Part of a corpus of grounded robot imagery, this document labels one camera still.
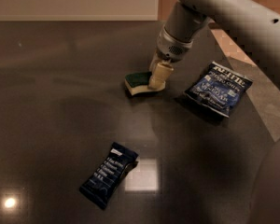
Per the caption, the green and yellow sponge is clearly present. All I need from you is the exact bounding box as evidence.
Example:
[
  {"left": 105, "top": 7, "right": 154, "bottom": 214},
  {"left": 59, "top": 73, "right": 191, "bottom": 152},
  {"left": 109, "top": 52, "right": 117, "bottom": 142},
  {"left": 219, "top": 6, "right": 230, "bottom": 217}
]
[{"left": 125, "top": 72, "right": 165, "bottom": 96}]

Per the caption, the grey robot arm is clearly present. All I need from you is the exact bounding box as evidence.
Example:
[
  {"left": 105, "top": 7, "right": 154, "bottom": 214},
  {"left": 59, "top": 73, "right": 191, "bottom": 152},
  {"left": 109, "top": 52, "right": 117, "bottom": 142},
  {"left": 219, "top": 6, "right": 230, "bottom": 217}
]
[{"left": 148, "top": 0, "right": 280, "bottom": 224}]

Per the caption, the dark blue rxbar wrapper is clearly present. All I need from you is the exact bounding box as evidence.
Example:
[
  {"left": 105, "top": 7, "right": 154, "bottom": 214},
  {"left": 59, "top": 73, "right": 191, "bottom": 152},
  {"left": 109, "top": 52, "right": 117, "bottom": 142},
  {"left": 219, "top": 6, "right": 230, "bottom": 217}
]
[{"left": 79, "top": 142, "right": 138, "bottom": 210}]

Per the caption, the blue kettle chips bag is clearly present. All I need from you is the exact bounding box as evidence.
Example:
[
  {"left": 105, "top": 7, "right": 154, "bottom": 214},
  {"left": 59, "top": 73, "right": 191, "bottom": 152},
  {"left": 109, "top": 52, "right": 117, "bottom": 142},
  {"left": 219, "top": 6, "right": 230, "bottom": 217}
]
[{"left": 184, "top": 62, "right": 253, "bottom": 118}]

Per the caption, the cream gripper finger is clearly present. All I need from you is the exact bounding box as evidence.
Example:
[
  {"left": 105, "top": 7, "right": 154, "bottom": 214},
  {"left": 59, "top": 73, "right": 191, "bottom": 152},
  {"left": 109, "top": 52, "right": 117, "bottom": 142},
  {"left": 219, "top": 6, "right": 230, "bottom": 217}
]
[
  {"left": 148, "top": 51, "right": 161, "bottom": 72},
  {"left": 148, "top": 62, "right": 174, "bottom": 90}
]

